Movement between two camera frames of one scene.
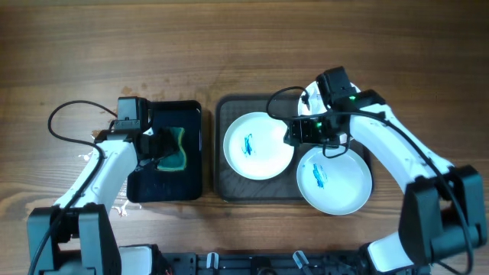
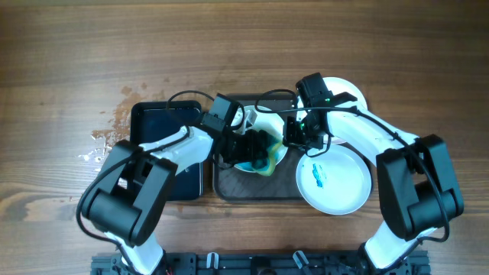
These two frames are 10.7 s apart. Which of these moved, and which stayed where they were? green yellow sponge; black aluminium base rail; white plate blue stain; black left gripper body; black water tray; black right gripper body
Moved: black left gripper body; green yellow sponge; white plate blue stain
Stayed: black aluminium base rail; black water tray; black right gripper body
